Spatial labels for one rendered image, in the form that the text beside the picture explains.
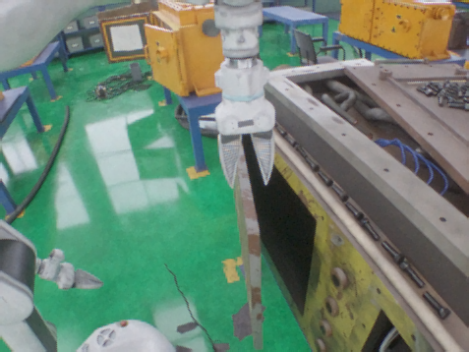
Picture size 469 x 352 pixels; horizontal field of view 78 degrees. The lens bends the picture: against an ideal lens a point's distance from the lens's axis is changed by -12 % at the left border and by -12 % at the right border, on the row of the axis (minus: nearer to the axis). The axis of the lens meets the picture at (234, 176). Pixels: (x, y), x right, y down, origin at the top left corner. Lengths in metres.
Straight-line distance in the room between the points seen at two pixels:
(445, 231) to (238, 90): 0.40
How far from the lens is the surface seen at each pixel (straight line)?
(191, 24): 2.90
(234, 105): 0.54
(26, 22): 0.34
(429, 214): 0.60
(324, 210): 0.72
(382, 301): 0.64
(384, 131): 1.06
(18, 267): 0.93
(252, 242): 0.69
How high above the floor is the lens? 1.71
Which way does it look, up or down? 36 degrees down
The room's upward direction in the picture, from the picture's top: 5 degrees counter-clockwise
